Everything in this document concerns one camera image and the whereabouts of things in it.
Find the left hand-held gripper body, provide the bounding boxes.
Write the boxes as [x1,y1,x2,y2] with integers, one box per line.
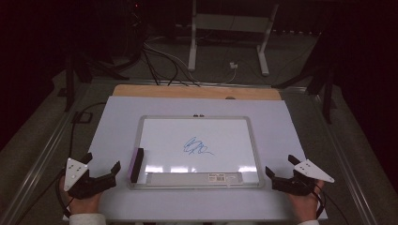
[63,157,117,201]

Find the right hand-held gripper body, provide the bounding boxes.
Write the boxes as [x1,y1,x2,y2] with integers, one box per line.
[271,158,335,197]

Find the person's right hand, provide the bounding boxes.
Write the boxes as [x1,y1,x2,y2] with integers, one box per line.
[286,180,325,223]

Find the person's left hand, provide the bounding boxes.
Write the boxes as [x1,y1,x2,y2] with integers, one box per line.
[58,177,103,217]

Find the purple and black whiteboard eraser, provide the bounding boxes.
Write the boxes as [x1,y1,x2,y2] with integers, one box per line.
[127,147,145,184]

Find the white table cover sheet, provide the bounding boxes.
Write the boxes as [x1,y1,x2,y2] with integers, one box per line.
[62,95,329,222]

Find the black tripod stand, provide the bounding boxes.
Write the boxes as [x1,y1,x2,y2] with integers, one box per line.
[271,31,341,125]
[57,51,130,113]

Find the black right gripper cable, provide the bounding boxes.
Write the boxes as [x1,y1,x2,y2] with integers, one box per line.
[314,183,351,225]

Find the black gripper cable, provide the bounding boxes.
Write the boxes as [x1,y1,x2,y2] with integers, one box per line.
[55,101,108,219]
[314,183,351,225]

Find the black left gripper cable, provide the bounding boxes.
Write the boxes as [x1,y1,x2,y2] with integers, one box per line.
[55,101,108,219]

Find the aluminium floor rail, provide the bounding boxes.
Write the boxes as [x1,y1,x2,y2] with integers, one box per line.
[308,93,388,225]
[0,82,92,225]

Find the white whiteboard with grey frame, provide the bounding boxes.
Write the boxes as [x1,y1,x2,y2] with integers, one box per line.
[127,114,265,191]

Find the black floor cables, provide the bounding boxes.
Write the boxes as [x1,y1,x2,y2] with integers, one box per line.
[141,38,201,87]

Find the white cable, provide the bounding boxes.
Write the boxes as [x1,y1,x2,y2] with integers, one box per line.
[143,37,237,86]

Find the grey metal stand frame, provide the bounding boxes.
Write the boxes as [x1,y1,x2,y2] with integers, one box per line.
[187,0,280,77]

